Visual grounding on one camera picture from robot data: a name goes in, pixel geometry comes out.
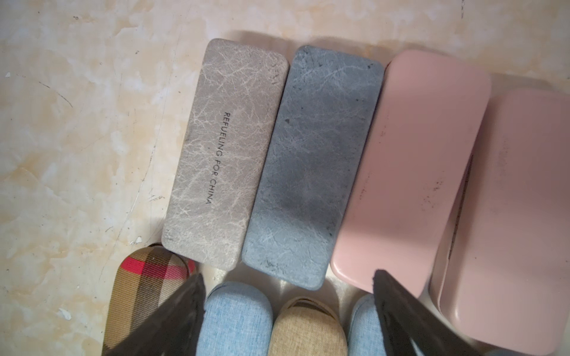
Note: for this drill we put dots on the blue case with white sunglasses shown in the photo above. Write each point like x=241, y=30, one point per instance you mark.
x=238, y=320

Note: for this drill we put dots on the beige case with dark glasses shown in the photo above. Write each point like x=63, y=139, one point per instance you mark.
x=145, y=279

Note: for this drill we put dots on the teal-lined glasses case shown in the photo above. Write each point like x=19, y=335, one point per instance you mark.
x=223, y=153

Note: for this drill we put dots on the small pink glasses case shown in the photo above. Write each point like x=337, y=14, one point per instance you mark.
x=502, y=276

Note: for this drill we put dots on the teal grey case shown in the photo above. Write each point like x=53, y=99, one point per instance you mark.
x=322, y=125

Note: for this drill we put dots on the blue case with pink glasses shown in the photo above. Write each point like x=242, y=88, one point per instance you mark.
x=365, y=336

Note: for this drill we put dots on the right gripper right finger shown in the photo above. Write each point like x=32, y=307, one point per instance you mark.
x=408, y=326

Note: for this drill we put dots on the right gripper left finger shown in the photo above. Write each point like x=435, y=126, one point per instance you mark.
x=174, y=328

